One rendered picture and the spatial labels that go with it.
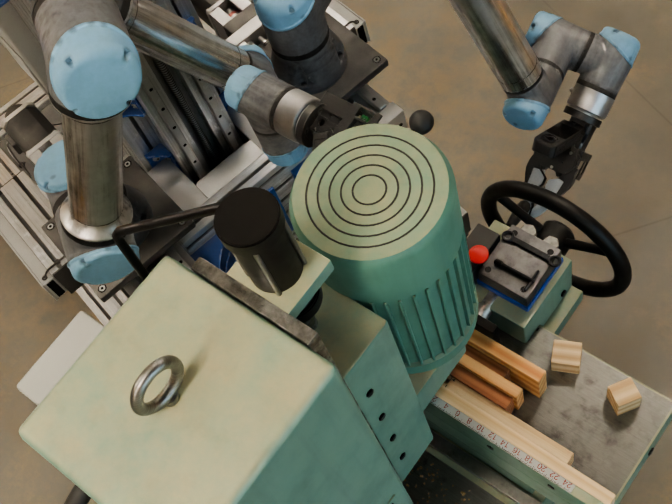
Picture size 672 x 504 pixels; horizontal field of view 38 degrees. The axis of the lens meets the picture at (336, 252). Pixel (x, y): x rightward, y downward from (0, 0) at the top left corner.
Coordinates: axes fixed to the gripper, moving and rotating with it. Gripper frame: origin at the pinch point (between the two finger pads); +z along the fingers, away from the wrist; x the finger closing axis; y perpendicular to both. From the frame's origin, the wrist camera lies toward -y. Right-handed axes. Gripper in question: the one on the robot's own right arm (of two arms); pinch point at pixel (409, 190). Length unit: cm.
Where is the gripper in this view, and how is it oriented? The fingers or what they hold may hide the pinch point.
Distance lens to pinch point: 139.9
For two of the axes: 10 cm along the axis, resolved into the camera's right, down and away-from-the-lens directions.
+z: 7.7, 4.6, -4.3
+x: 3.1, 3.3, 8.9
